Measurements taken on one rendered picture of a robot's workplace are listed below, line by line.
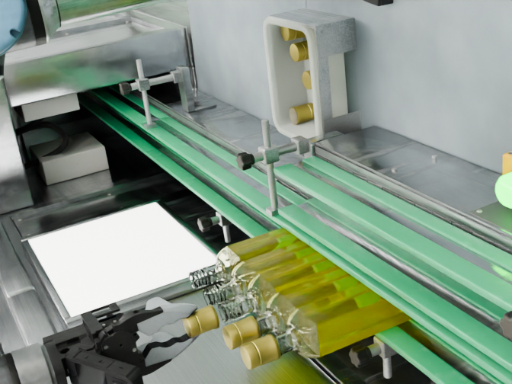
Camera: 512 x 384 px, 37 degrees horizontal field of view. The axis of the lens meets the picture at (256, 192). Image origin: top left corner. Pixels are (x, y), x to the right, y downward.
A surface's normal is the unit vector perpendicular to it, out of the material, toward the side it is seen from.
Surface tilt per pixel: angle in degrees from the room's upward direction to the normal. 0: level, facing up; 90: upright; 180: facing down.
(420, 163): 90
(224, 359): 90
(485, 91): 0
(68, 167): 90
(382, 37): 0
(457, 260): 90
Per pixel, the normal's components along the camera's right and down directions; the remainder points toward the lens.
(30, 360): 0.12, -0.65
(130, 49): 0.45, 0.30
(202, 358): -0.11, -0.91
